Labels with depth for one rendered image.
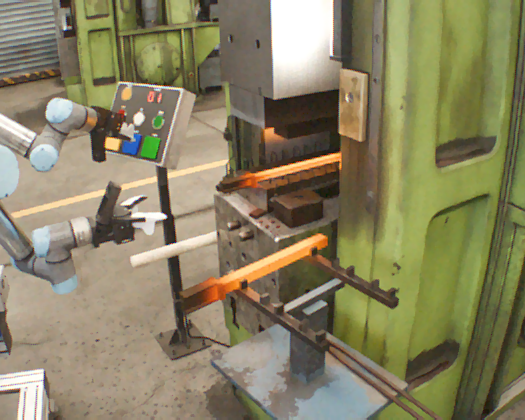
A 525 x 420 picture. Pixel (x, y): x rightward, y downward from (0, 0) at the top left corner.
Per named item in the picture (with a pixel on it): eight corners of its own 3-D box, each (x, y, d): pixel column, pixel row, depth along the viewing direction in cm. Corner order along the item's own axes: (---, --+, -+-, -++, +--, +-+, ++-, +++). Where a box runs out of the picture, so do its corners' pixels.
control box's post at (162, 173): (181, 345, 244) (153, 117, 197) (177, 341, 247) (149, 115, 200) (188, 342, 246) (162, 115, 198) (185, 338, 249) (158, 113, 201)
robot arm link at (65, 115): (39, 115, 151) (53, 91, 149) (67, 123, 161) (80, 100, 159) (50, 128, 148) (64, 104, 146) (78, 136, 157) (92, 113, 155)
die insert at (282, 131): (287, 140, 158) (287, 120, 155) (273, 133, 164) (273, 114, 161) (364, 123, 172) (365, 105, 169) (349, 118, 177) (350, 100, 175)
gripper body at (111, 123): (128, 116, 170) (102, 106, 160) (121, 142, 170) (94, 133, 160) (113, 113, 174) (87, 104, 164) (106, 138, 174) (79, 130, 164)
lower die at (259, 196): (266, 213, 159) (266, 186, 155) (234, 190, 175) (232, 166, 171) (374, 181, 178) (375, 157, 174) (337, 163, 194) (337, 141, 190)
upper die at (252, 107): (264, 129, 148) (263, 96, 144) (230, 114, 163) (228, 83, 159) (377, 107, 167) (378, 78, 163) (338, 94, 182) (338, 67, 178)
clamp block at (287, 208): (289, 229, 150) (289, 208, 147) (273, 218, 156) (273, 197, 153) (324, 218, 155) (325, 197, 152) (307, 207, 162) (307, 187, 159)
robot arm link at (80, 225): (67, 215, 138) (74, 227, 132) (84, 211, 140) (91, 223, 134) (73, 240, 142) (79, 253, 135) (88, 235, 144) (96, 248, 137)
